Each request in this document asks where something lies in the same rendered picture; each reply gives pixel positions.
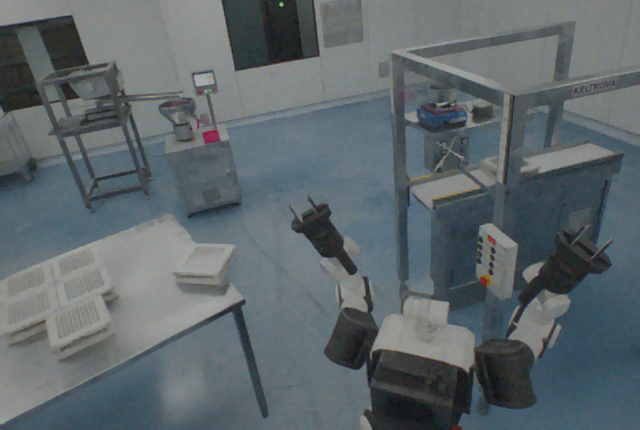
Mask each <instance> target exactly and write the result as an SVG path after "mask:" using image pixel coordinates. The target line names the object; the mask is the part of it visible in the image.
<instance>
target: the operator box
mask: <svg viewBox="0 0 640 430"><path fill-rule="evenodd" d="M488 234H490V235H491V236H492V238H493V239H494V240H496V245H495V246H494V245H493V244H492V243H490V242H489V241H488ZM480 235H481V236H482V238H483V243H480V242H478V244H479V243H480V244H481V245H482V247H483V248H484V249H485V251H488V253H485V251H484V249H482V250H480V249H479V248H478V250H480V251H481V253H482V257H481V258H480V257H479V258H480V259H481V261H482V263H483V264H484V265H483V264H482V263H481V264H478V262H477V271H476V276H477V277H478V278H479V279H480V277H481V276H484V274H489V269H491V267H490V265H489V262H490V261H492V260H491V259H490V255H491V254H492V253H491V249H490V247H491V246H493V247H495V249H496V251H497V252H496V254H493V255H494V257H495V261H492V262H493V263H494V269H492V270H493V272H494V274H495V276H496V277H495V276H494V275H493V276H491V275H490V274H489V275H490V277H491V279H492V286H487V285H486V287H487V288H488V289H490V291H491V292H492V293H493V294H494V295H495V296H496V297H497V298H498V300H499V301H502V299H505V298H507V297H511V296H512V290H513V286H514V284H513V279H514V272H515V263H516V256H517V252H518V250H517V246H518V245H517V244H516V243H515V242H513V241H512V240H511V239H510V237H508V236H507V235H506V234H503V233H502V232H501V231H500V230H498V229H497V228H496V227H495V226H493V225H492V224H488V225H483V226H480V228H479V236H480ZM485 243H487V244H488V245H487V244H485ZM489 245H490V247H489ZM498 255H500V256H501V257H502V258H501V257H500V256H498ZM484 257H485V258H484ZM485 259H486V260H485ZM496 261H498V262H496ZM500 264H502V266H501V265H500ZM486 266H488V267H487V268H486ZM498 271H500V272H498ZM497 277H498V278H497ZM493 284H494V285H495V286H496V287H495V286H494V285H493ZM497 288H498V289H497ZM498 290H500V291H498Z"/></svg>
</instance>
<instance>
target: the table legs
mask: <svg viewBox="0 0 640 430"><path fill-rule="evenodd" d="M232 315H234V319H235V322H236V327H237V331H238V334H239V338H240V343H241V346H242V350H243V355H244V358H245V362H247V365H248V369H249V374H250V377H251V381H252V385H253V389H254V393H255V397H256V400H257V404H258V408H259V409H261V413H262V416H263V418H266V417H268V415H269V414H268V410H267V408H268V407H267V402H266V398H265V394H264V390H263V386H262V382H260V378H259V374H258V369H257V365H256V361H255V358H254V353H253V349H252V345H251V341H250V336H249V332H248V330H247V329H246V325H245V320H244V316H243V312H242V307H241V306H240V307H238V309H236V310H234V311H232Z"/></svg>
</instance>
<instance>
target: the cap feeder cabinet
mask: <svg viewBox="0 0 640 430"><path fill-rule="evenodd" d="M216 126H217V130H218V133H220V138H221V141H216V142H212V143H207V144H205V141H203V137H202V132H205V131H210V130H215V129H213V128H211V127H206V128H200V129H195V130H193V131H194V133H195V134H194V137H193V138H191V139H187V142H185V140H177V139H175V138H176V135H175V133H174V135H168V136H166V143H165V154H166V157H167V160H168V165H169V168H170V171H171V174H172V179H173V182H174V185H176V189H177V192H178V196H179V200H180V203H181V206H182V211H183V213H185V214H188V216H187V217H188V218H191V217H192V215H189V214H191V213H194V212H198V211H202V210H208V209H212V208H216V206H221V205H226V204H230V203H234V202H238V204H237V206H240V205H241V204H240V203H239V201H241V199H242V196H241V191H240V186H239V182H238V176H237V172H236V167H235V162H233V157H232V153H231V147H230V142H229V141H230V140H229V137H228V133H227V130H226V127H225V124H222V125H216Z"/></svg>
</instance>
